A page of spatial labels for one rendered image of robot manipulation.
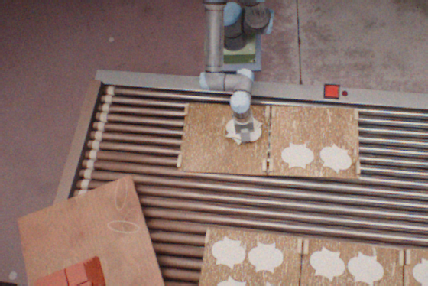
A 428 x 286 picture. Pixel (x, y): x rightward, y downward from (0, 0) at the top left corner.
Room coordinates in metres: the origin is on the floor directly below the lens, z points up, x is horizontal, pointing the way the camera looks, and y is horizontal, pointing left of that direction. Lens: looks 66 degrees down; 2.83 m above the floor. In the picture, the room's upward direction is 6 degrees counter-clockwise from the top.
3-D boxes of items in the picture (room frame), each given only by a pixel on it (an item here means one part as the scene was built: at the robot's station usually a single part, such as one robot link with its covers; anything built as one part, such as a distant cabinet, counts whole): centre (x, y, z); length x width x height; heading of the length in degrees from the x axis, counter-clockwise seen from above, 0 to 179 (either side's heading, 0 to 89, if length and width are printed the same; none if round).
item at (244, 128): (0.80, 0.06, 1.09); 0.12 x 0.09 x 0.16; 0
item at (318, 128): (0.75, -0.26, 0.93); 0.41 x 0.35 x 0.02; 81
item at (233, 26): (1.35, 0.06, 1.13); 0.13 x 0.12 x 0.14; 77
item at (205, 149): (0.82, 0.15, 0.93); 0.41 x 0.35 x 0.02; 81
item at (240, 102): (0.82, 0.05, 1.25); 0.09 x 0.08 x 0.11; 167
